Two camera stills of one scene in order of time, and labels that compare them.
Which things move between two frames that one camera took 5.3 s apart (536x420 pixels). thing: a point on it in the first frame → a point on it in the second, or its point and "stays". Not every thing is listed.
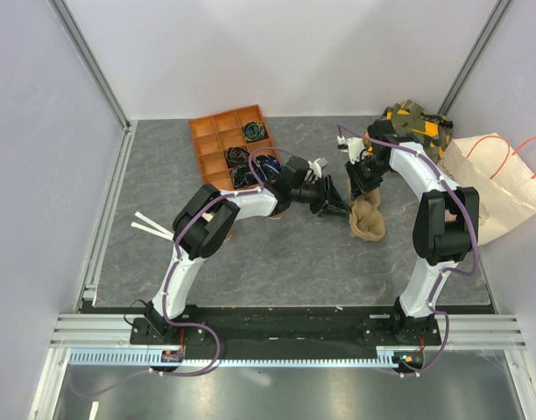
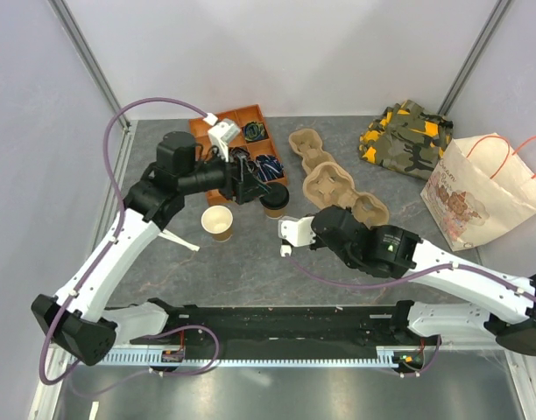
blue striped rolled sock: (267, 166) stays
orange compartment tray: (214, 133) stays
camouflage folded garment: (419, 127) stays
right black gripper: (359, 186) → (318, 244)
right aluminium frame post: (498, 14) stays
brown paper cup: (277, 215) stays
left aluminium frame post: (60, 11) stays
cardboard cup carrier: (366, 220) → (307, 143)
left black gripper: (337, 206) → (243, 186)
